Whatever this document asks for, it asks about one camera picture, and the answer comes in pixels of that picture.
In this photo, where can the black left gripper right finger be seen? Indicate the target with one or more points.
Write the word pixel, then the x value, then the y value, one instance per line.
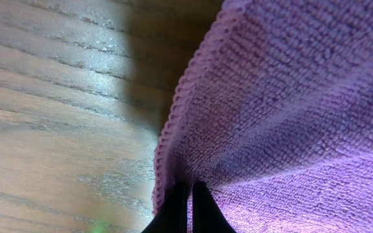
pixel 206 215

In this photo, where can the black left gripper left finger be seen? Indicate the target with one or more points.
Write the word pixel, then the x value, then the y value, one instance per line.
pixel 172 217

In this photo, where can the purple microfiber cloth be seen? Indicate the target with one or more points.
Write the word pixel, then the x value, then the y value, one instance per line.
pixel 274 113

